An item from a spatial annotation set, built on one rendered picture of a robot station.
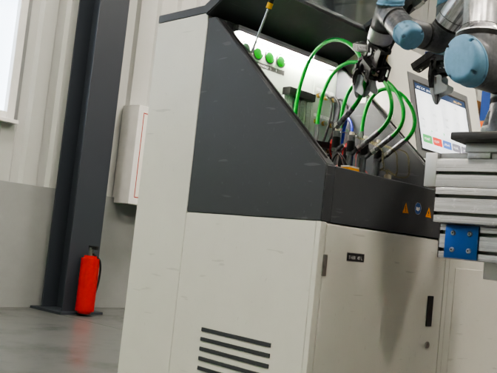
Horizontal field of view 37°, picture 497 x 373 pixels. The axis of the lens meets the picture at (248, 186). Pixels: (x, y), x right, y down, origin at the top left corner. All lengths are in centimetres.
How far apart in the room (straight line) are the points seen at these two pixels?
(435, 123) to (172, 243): 120
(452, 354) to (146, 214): 116
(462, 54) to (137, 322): 143
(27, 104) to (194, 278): 417
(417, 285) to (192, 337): 74
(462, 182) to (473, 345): 101
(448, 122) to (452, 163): 123
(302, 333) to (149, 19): 547
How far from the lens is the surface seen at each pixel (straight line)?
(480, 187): 192
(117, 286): 697
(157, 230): 258
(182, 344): 245
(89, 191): 620
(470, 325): 279
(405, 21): 213
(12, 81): 627
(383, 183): 228
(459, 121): 327
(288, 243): 213
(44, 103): 644
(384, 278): 232
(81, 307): 607
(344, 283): 216
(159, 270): 255
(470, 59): 185
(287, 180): 216
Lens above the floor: 71
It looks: 4 degrees up
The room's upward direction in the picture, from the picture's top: 6 degrees clockwise
